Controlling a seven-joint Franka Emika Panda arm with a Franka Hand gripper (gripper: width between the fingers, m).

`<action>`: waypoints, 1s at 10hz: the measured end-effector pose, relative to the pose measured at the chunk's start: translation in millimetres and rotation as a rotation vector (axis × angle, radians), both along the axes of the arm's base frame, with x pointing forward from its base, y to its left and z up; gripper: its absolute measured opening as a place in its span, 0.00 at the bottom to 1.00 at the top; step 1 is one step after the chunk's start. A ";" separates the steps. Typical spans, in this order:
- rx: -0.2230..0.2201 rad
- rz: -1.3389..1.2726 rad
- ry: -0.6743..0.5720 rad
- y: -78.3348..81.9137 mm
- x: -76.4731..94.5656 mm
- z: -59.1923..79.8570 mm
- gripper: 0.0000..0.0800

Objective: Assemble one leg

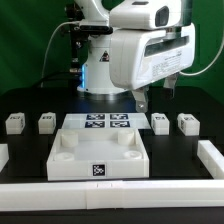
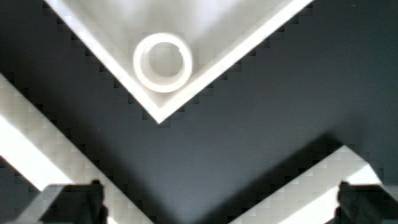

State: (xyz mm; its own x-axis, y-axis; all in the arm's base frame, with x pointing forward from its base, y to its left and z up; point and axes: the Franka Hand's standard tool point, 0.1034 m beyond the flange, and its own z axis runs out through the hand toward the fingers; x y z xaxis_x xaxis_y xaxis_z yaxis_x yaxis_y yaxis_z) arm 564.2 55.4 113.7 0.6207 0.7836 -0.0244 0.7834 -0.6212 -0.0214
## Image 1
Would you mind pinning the white left fence bar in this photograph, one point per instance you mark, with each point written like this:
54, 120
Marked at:
4, 156

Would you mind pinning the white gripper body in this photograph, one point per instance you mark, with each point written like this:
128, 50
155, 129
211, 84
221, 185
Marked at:
138, 58

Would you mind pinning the white marker sheet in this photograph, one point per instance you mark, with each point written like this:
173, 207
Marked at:
106, 120

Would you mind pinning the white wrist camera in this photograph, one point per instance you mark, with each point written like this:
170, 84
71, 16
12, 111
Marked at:
151, 14

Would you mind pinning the white square tabletop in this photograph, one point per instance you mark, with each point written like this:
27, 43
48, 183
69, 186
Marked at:
89, 154

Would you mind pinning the white right fence bar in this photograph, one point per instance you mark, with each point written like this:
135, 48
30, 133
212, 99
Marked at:
211, 158

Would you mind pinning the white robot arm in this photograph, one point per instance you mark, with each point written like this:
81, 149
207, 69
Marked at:
91, 34

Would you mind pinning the white front fence bar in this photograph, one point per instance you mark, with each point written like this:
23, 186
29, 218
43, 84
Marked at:
111, 194

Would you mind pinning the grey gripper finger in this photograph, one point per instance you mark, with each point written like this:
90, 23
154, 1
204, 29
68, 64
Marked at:
169, 86
141, 98

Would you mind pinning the white fence bar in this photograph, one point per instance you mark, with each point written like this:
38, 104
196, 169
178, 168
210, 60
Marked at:
111, 194
4, 156
211, 158

